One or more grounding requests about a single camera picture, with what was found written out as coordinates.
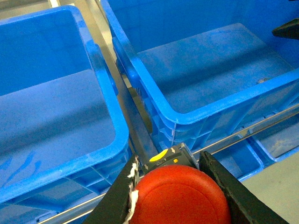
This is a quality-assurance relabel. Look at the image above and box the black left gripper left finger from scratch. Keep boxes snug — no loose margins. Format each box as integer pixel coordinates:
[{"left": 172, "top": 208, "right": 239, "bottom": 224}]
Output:
[{"left": 84, "top": 154, "right": 140, "bottom": 224}]

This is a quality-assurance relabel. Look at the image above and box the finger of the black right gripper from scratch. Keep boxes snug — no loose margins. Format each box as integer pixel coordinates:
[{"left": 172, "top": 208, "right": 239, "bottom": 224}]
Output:
[{"left": 272, "top": 18, "right": 299, "bottom": 40}]

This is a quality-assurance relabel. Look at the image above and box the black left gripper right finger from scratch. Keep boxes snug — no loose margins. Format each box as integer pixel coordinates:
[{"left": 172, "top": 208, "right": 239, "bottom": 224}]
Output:
[{"left": 199, "top": 151, "right": 287, "bottom": 224}]

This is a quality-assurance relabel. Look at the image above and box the red mushroom push button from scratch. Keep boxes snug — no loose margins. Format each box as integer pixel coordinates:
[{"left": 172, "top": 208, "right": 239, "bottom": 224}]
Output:
[{"left": 129, "top": 142, "right": 232, "bottom": 224}]

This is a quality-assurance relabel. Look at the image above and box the lower middle blue crate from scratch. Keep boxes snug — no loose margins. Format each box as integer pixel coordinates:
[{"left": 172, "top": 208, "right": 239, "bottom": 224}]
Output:
[{"left": 193, "top": 137, "right": 264, "bottom": 182}]

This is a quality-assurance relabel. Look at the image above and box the blue crate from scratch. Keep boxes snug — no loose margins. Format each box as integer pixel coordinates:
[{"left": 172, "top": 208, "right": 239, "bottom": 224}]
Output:
[
  {"left": 0, "top": 6, "right": 130, "bottom": 210},
  {"left": 247, "top": 123, "right": 299, "bottom": 166},
  {"left": 101, "top": 0, "right": 299, "bottom": 150},
  {"left": 193, "top": 137, "right": 264, "bottom": 182},
  {"left": 0, "top": 184, "right": 99, "bottom": 224}
]

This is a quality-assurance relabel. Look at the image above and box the lower left blue crate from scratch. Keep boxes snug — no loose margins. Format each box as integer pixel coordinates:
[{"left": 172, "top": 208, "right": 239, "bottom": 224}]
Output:
[{"left": 0, "top": 184, "right": 99, "bottom": 224}]

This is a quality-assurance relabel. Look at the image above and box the lower right blue crate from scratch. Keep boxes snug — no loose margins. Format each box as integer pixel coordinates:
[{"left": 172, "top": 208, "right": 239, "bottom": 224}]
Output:
[{"left": 247, "top": 123, "right": 299, "bottom": 166}]

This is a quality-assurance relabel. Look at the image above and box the upper left blue crate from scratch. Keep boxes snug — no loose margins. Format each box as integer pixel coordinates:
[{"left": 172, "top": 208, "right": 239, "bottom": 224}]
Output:
[{"left": 0, "top": 6, "right": 130, "bottom": 210}]

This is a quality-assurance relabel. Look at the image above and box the upper right blue crate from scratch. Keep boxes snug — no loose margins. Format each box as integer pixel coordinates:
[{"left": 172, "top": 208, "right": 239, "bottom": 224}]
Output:
[{"left": 101, "top": 0, "right": 299, "bottom": 150}]

